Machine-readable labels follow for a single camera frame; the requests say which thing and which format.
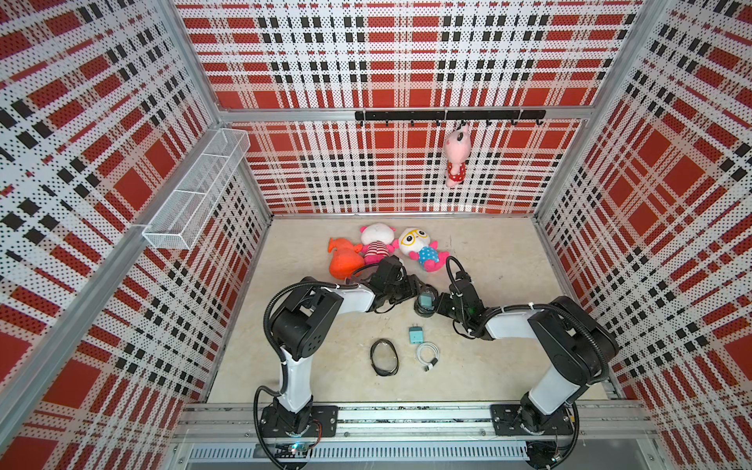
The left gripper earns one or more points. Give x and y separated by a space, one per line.
412 288

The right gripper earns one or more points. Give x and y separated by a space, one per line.
441 304

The teal charger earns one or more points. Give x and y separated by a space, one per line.
416 335
425 303

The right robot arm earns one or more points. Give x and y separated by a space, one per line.
578 347

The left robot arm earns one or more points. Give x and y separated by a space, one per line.
296 323

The pink striped plush doll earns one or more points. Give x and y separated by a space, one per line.
378 242

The orange plush toy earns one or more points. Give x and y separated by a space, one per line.
346 258

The teal charger bottom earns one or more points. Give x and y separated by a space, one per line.
416 335

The pink hanging plush toy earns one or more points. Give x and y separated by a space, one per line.
457 149

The black hook rail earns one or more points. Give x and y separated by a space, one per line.
512 115

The white wire mesh basket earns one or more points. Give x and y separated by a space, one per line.
181 220

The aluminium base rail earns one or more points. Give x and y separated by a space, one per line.
449 435

